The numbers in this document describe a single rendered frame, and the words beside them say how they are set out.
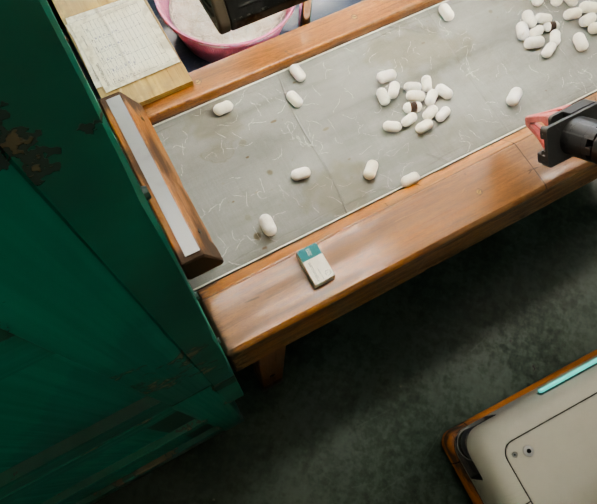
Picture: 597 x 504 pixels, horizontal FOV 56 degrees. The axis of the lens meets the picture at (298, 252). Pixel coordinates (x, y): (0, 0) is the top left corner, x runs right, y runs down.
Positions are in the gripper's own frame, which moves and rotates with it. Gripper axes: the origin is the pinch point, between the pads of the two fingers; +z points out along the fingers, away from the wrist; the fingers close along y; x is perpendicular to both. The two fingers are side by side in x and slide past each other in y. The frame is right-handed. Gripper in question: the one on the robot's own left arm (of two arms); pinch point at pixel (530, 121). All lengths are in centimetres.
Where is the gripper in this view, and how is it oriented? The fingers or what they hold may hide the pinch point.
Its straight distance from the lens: 99.0
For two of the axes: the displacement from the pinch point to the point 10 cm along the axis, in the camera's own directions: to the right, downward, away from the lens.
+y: -8.8, 4.4, -1.8
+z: -3.8, -4.1, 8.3
